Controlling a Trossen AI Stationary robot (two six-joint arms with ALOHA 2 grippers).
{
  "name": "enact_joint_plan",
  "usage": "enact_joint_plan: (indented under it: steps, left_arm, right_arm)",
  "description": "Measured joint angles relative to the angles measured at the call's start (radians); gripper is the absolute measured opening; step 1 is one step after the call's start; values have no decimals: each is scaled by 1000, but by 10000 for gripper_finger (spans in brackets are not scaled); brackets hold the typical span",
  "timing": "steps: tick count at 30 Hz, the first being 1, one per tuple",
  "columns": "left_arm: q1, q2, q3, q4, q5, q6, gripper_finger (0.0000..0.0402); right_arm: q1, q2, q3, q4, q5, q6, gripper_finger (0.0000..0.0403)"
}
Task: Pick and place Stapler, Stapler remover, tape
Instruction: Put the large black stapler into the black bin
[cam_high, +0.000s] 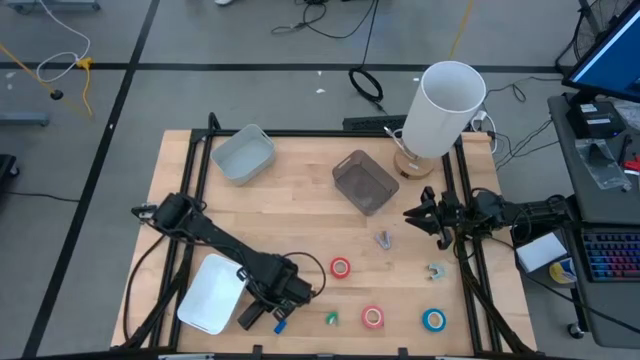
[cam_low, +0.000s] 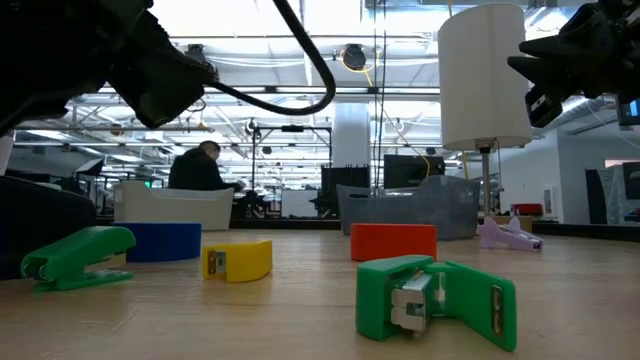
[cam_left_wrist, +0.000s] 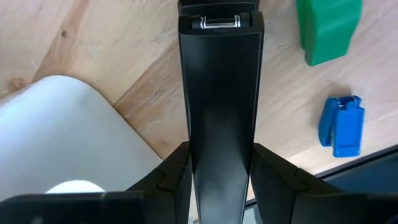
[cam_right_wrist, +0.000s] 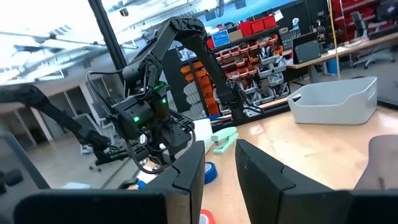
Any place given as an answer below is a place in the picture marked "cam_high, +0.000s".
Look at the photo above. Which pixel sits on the pink tape roll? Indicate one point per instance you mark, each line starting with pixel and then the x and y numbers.
pixel 364 317

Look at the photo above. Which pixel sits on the red tape roll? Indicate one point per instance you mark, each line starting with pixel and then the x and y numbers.
pixel 331 268

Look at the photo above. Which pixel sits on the large black stapler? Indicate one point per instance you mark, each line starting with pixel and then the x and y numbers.
pixel 250 316

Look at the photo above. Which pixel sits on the light blue tape roll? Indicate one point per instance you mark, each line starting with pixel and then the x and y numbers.
pixel 425 320

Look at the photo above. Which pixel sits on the grey side desk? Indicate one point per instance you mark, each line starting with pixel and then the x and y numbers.
pixel 600 210

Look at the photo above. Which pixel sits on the black floor fan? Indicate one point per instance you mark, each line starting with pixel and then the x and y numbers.
pixel 590 35

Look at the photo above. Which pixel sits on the black aluminium table frame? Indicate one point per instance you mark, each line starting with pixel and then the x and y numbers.
pixel 300 133

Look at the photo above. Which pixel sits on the silver binder clip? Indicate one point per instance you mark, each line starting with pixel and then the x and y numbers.
pixel 436 267

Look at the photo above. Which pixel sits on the purple staple remover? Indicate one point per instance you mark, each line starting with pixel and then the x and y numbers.
pixel 383 241

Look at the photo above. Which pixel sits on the black power strip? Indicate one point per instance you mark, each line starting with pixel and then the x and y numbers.
pixel 375 123

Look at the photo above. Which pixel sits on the translucent smoky plastic bin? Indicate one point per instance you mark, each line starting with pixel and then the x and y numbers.
pixel 365 185

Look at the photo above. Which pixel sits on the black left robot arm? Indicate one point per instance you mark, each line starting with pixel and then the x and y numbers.
pixel 215 235

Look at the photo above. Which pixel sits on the backlit rainbow keyboard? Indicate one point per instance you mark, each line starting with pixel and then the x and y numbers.
pixel 612 255

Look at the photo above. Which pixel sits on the small blue stapler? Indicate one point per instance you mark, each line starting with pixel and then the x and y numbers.
pixel 280 326

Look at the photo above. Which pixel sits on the white shade table lamp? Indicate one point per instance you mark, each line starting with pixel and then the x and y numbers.
pixel 442 115

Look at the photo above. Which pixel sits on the clear plastic bag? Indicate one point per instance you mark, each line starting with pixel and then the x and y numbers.
pixel 602 162

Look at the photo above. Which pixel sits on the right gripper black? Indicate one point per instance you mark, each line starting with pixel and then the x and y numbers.
pixel 447 215

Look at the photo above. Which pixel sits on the green staple remover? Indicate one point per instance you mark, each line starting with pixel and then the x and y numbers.
pixel 331 318

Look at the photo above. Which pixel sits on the white plastic bin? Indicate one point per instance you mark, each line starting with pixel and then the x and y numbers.
pixel 212 295

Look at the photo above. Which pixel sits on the white power adapter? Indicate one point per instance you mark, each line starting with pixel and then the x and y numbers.
pixel 480 117

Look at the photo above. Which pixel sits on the red tool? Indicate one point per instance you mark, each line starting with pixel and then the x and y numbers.
pixel 634 165

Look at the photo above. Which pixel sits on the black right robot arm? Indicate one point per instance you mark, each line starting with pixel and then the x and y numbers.
pixel 525 210

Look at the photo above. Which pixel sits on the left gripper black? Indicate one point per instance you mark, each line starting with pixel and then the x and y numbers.
pixel 290 290

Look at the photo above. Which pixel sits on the light grey plastic bin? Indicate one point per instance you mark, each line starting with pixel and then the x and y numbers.
pixel 242 157

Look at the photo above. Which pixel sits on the grey metal cart base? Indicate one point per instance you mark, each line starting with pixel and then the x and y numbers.
pixel 22 119
pixel 55 5

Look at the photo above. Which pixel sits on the black floor disc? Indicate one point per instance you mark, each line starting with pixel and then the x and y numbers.
pixel 56 94

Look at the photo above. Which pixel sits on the white cardboard box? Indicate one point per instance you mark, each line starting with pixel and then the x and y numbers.
pixel 542 251

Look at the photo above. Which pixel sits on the computer monitor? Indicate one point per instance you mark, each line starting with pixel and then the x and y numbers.
pixel 610 65

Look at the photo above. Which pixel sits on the black wheeled base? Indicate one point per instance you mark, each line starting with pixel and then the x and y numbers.
pixel 6 167

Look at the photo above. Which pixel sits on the small black computer box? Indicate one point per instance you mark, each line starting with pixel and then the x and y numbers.
pixel 595 120

